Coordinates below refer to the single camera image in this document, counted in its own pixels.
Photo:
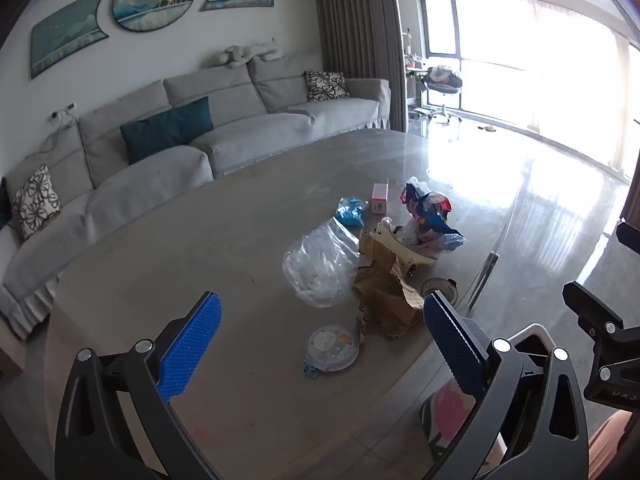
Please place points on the grey sofa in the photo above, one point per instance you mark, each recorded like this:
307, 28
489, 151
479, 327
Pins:
250, 130

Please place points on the colourful snack bag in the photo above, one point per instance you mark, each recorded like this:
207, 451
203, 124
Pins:
425, 205

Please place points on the cream plastic toy part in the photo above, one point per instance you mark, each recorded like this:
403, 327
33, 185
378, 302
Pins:
395, 250

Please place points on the small round black container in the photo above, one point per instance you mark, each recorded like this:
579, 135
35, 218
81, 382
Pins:
440, 287

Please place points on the grey curtain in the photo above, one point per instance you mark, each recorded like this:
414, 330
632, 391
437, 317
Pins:
360, 35

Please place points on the round cartoon lid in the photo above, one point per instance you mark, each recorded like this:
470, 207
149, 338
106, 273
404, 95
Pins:
332, 347

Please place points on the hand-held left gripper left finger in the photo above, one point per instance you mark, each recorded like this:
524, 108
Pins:
192, 345

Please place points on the teal pillow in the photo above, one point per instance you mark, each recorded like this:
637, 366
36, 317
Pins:
165, 130

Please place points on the person's right forearm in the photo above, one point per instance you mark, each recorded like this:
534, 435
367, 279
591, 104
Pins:
607, 445

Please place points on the chair with clothes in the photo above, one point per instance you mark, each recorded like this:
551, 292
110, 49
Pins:
442, 85

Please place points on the white plush toy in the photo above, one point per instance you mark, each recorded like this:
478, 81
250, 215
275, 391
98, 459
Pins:
250, 52

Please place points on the small pink box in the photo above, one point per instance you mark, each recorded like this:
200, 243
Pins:
380, 199

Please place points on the large window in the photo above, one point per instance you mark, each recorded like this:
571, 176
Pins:
525, 60

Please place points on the white rack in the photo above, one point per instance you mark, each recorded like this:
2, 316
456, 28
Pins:
412, 75

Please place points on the floral seat cushion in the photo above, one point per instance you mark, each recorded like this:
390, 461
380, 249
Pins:
445, 410

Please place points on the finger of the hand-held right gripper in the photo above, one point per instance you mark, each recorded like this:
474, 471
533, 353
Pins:
600, 317
630, 237

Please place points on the white plastic bag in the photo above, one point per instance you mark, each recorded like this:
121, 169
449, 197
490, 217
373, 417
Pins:
415, 234

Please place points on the blue crumpled wrapper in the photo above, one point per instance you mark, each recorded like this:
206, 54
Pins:
350, 212

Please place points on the torn brown paper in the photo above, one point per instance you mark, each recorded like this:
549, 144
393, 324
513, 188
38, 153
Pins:
390, 305

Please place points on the slipper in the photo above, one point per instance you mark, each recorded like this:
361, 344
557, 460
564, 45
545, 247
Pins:
486, 129

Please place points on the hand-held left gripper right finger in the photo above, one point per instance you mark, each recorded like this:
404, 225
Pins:
452, 340

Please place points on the black white floral pillow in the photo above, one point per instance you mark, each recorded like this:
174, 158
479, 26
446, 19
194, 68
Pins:
326, 85
36, 202

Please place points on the clear plastic bag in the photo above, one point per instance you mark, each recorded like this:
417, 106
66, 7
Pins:
320, 265

